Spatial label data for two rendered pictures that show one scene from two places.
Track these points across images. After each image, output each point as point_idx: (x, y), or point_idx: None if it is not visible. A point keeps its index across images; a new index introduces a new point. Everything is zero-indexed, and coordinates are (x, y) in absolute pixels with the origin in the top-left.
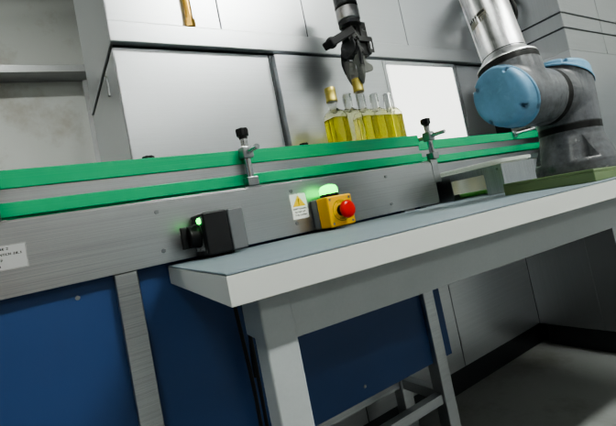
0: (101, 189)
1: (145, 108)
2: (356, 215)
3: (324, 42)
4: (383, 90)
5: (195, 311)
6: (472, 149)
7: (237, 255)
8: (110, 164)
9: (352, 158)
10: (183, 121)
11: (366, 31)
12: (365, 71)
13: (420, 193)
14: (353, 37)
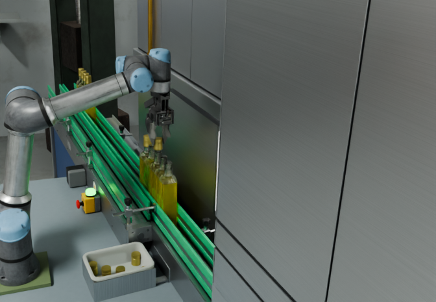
0: (78, 138)
1: (141, 97)
2: (104, 214)
3: (189, 89)
4: (212, 154)
5: None
6: (194, 267)
7: (49, 186)
8: (78, 132)
9: (111, 187)
10: (148, 110)
11: (160, 104)
12: (149, 138)
13: (121, 238)
14: (150, 107)
